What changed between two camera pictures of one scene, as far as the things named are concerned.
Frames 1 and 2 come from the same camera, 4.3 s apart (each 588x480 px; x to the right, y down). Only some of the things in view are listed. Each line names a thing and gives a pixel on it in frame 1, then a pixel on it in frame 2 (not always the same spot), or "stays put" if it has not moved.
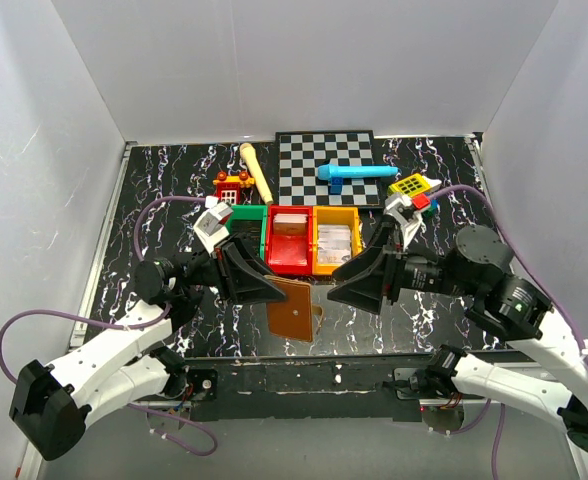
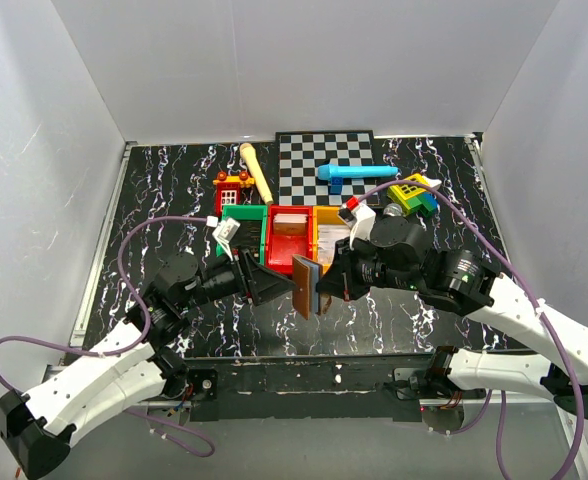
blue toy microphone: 326,172 stays put
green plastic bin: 250,221 stays put
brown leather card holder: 292,319 → 306,273
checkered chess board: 299,156 stays put
